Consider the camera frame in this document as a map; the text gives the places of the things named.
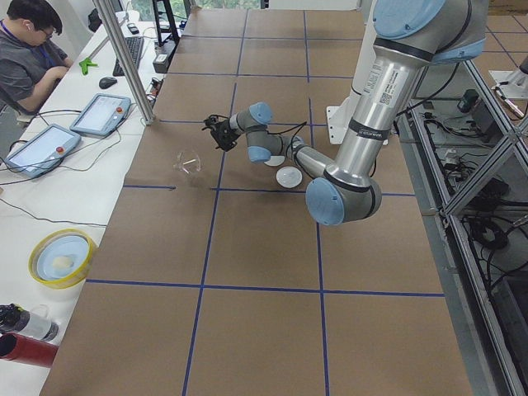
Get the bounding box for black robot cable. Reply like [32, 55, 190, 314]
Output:
[266, 121, 309, 160]

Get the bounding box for clear water bottle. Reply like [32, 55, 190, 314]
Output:
[1, 304, 59, 342]

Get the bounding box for black computer mouse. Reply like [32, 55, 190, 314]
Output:
[98, 77, 117, 90]

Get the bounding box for aluminium frame post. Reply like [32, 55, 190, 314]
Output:
[93, 0, 155, 125]

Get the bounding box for green plastic tool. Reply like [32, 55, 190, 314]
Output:
[79, 58, 98, 76]

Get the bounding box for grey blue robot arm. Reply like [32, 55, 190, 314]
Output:
[204, 1, 489, 225]

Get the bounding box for red cylinder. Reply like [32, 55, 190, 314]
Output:
[1, 332, 59, 368]

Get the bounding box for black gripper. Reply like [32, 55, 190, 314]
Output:
[202, 115, 238, 151]

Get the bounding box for teach pendant tablet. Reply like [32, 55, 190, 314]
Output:
[69, 93, 131, 136]
[5, 124, 81, 178]

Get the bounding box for near teach pendant tablet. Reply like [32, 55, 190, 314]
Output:
[5, 124, 81, 178]

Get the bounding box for white enamel mug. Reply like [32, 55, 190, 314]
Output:
[264, 156, 285, 167]

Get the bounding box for white ceramic cup lid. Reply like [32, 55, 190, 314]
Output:
[276, 167, 303, 189]

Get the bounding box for seated person grey shirt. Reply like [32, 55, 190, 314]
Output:
[1, 1, 73, 115]

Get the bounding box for far teach pendant tablet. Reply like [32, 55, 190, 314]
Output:
[69, 93, 131, 136]

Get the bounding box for black keyboard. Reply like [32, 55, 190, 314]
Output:
[112, 35, 145, 78]

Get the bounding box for aluminium frame rack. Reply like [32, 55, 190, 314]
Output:
[395, 51, 527, 395]

